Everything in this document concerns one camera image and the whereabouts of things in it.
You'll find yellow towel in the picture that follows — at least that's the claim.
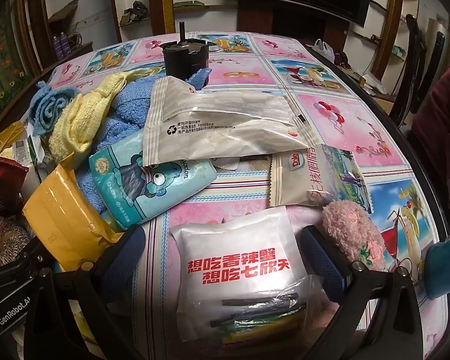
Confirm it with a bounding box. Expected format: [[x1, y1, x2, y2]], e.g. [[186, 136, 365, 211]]
[[47, 68, 162, 162]]

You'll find light blue tissue pack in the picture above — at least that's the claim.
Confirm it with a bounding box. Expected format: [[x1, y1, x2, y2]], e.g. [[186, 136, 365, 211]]
[[88, 131, 218, 231]]

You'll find beige snack pouch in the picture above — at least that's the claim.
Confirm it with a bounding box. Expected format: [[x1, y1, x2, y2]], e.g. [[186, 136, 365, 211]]
[[269, 144, 372, 214]]

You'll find clear bag of pens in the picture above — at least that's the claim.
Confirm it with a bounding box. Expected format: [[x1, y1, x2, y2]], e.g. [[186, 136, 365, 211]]
[[176, 274, 331, 349]]

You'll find dark red bag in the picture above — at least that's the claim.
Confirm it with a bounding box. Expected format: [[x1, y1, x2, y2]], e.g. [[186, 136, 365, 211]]
[[0, 154, 29, 214]]

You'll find black motor part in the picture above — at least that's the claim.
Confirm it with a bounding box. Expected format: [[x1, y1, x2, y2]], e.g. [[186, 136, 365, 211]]
[[162, 24, 211, 83]]

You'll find flower wall painting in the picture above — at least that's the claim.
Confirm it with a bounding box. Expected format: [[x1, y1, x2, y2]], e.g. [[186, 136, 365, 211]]
[[0, 4, 34, 109]]

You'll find printed tablecloth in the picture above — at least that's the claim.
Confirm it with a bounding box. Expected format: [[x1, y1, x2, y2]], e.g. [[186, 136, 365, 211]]
[[0, 32, 450, 360]]

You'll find pink plush toy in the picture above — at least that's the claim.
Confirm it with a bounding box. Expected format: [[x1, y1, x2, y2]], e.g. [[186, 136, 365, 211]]
[[320, 200, 387, 271]]

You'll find yellow packet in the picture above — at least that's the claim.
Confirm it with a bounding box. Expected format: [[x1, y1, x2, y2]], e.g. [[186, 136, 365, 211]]
[[22, 163, 124, 263]]

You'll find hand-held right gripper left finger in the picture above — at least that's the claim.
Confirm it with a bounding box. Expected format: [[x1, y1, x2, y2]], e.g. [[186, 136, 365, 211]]
[[32, 225, 162, 360]]

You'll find wooden cabinet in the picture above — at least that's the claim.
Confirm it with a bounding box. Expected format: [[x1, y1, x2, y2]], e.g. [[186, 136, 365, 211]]
[[47, 0, 94, 64]]

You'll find white mailer bag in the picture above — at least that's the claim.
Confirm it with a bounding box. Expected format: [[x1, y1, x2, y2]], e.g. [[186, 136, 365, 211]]
[[142, 77, 313, 166]]

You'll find teal blue cloth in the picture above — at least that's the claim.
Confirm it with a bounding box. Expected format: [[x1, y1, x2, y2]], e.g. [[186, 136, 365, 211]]
[[424, 229, 450, 301]]

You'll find white packet red print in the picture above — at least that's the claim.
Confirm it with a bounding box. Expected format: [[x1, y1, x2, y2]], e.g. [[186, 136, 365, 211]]
[[170, 206, 316, 308]]

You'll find dark wooden chair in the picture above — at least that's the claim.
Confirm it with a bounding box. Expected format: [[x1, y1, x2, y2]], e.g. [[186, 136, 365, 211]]
[[390, 14, 450, 128]]

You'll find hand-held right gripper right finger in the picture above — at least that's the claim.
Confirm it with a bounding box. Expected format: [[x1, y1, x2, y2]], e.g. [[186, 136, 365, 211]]
[[300, 226, 436, 360]]

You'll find white plastic bag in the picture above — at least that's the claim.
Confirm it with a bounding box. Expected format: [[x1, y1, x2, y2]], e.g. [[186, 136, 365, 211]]
[[313, 38, 336, 62]]

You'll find brown patterned pouch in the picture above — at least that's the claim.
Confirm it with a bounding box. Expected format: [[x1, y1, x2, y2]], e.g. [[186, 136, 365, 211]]
[[0, 217, 34, 271]]

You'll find green white medicine packet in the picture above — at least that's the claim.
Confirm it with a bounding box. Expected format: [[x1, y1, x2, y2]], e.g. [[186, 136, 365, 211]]
[[13, 135, 57, 173]]

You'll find large blue towel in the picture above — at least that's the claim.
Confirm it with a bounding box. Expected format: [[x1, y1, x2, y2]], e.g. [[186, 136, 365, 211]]
[[75, 69, 211, 211]]

